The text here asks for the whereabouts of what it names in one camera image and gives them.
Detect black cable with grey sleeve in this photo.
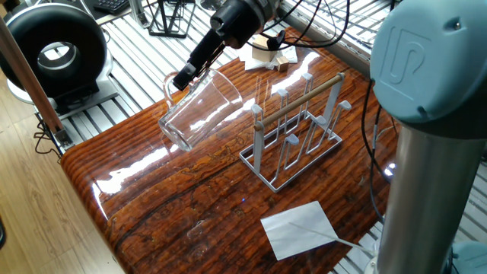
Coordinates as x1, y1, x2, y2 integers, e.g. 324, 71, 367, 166
360, 78, 393, 225

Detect thin black floor cable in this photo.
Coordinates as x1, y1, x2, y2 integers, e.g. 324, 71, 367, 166
33, 113, 64, 163

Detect crumpled white napkin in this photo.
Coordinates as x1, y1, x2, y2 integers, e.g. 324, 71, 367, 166
237, 41, 299, 72

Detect large wooden cube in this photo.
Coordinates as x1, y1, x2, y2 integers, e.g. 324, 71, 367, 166
250, 34, 281, 63

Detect aluminium frame post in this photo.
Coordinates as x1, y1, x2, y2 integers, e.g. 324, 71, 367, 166
128, 0, 152, 30

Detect brown frame post with bracket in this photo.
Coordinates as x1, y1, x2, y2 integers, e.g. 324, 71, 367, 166
0, 17, 75, 151

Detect black ring-shaped device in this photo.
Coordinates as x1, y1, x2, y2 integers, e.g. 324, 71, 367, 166
0, 2, 119, 116

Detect black cable with angled plug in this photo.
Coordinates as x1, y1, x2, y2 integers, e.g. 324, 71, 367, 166
246, 0, 352, 51

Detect white mug drying rack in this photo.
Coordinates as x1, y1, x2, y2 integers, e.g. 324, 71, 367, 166
238, 71, 353, 194

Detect white cable tie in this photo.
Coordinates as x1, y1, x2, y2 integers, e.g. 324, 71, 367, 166
288, 221, 378, 256

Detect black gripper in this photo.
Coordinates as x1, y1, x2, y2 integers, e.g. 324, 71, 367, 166
173, 0, 268, 92

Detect clear glass cup with handle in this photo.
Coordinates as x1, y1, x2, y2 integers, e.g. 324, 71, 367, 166
158, 67, 245, 153

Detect aluminium table frame rail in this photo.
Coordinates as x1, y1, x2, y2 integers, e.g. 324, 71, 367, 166
280, 2, 373, 79

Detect small wooden cube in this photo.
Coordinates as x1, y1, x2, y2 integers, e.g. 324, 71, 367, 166
275, 55, 291, 73

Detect black wire stand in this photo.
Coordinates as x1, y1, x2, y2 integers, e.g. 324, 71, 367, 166
145, 0, 197, 40

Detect black keyboard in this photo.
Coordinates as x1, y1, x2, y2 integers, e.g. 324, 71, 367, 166
92, 0, 132, 16

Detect white paper sheet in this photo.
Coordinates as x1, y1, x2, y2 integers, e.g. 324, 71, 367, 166
259, 200, 340, 262

